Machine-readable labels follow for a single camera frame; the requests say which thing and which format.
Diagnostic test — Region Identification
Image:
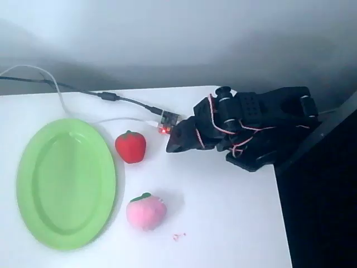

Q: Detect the white USB cable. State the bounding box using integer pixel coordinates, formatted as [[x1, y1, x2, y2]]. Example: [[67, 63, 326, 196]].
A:
[[0, 64, 160, 128]]

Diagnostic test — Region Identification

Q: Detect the controller board with red LED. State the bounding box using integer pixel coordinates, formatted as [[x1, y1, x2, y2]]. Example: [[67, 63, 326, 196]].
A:
[[157, 110, 182, 137]]

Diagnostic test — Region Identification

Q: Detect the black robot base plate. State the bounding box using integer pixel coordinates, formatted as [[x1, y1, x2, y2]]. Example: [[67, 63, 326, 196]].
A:
[[225, 146, 282, 174]]

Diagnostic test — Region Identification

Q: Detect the red strawberry plush toy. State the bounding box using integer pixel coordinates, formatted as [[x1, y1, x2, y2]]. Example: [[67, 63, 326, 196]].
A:
[[114, 130, 147, 164]]

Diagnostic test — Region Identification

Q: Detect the green oval plastic plate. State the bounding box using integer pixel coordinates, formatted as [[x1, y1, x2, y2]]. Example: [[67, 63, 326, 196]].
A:
[[16, 118, 117, 251]]

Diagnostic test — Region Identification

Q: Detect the pink peach plush toy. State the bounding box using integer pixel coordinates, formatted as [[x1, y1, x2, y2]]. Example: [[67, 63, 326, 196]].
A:
[[126, 192, 168, 231]]

